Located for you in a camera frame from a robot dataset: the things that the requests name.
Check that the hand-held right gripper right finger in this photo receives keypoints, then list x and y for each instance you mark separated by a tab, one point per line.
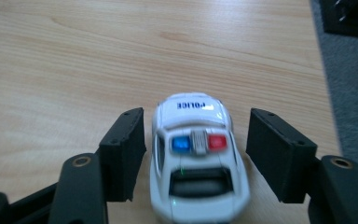
279	158

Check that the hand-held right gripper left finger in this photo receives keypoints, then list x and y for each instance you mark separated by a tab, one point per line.
122	158

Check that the white toy police car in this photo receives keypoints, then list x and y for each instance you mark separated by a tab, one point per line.
199	193

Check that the black stand base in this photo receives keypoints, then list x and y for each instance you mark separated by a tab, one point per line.
351	17

